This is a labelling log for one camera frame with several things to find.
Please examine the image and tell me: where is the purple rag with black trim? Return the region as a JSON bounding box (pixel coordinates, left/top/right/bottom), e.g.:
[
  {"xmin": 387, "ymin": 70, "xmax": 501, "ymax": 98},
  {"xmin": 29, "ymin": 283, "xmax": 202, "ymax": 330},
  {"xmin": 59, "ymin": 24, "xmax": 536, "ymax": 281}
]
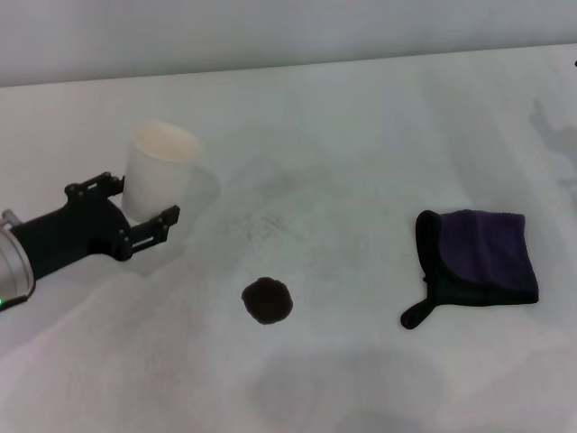
[{"xmin": 399, "ymin": 208, "xmax": 540, "ymax": 331}]

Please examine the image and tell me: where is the black water stain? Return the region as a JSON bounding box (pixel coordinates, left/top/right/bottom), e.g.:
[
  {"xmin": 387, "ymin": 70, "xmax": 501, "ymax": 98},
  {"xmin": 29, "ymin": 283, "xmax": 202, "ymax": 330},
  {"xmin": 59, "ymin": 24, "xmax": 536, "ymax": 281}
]
[{"xmin": 241, "ymin": 276, "xmax": 295, "ymax": 326}]

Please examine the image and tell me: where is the white paper cup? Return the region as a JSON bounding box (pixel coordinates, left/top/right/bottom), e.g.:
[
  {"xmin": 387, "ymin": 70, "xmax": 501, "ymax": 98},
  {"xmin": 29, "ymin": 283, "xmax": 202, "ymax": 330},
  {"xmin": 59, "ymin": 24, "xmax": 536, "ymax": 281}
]
[{"xmin": 120, "ymin": 118, "xmax": 201, "ymax": 225}]

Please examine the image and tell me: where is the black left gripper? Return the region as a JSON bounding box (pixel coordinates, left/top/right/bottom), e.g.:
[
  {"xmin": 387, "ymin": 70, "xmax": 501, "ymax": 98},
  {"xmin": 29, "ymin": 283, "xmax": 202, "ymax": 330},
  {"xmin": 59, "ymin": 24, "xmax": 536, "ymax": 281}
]
[{"xmin": 8, "ymin": 170, "xmax": 182, "ymax": 281}]

